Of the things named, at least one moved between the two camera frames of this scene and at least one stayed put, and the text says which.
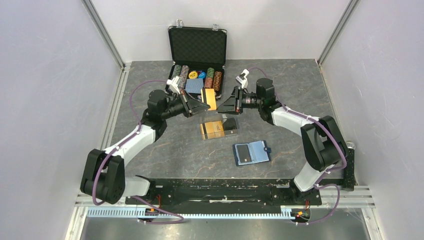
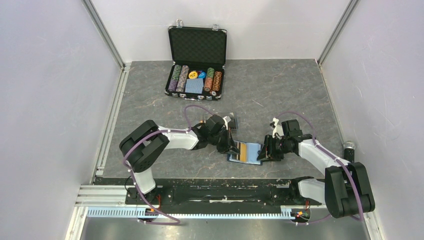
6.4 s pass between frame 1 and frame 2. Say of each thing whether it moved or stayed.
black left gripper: moved
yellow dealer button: stayed
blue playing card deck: stayed
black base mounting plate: stayed
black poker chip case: stayed
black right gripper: moved
